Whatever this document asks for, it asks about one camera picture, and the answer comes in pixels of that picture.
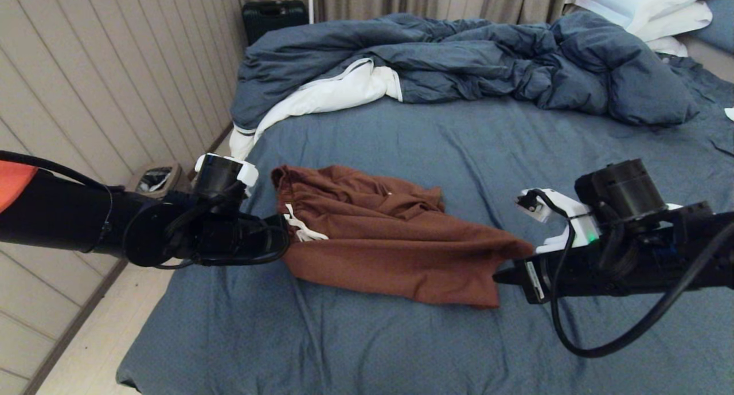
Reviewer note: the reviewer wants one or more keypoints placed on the beige headboard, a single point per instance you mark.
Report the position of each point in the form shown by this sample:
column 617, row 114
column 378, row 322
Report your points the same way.
column 711, row 58

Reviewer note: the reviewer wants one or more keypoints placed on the blue pillow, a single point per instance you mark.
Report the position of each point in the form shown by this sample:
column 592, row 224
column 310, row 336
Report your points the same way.
column 719, row 21

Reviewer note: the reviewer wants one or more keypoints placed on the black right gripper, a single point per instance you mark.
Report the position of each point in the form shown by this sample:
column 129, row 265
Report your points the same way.
column 619, row 269

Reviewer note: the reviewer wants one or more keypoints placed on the black suitcase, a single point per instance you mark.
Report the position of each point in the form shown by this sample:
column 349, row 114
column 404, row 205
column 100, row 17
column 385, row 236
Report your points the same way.
column 274, row 20

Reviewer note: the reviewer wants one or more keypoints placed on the blue bed sheet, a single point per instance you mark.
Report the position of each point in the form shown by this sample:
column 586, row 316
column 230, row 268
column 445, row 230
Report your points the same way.
column 401, row 349

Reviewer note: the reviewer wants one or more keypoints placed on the small white scrap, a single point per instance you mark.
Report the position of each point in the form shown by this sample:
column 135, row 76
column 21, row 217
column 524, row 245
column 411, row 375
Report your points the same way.
column 729, row 115

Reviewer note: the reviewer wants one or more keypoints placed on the crumpled blue duvet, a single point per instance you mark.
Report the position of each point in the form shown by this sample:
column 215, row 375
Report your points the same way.
column 459, row 57

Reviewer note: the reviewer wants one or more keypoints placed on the black bin liner bag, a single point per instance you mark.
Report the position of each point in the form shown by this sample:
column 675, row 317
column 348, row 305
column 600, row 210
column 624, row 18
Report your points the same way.
column 153, row 180

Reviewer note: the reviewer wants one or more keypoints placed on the bronze trash bin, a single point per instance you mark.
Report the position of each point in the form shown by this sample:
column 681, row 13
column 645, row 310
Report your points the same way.
column 180, row 183

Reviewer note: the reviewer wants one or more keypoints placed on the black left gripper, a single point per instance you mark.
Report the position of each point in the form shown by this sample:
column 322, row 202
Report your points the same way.
column 218, row 240

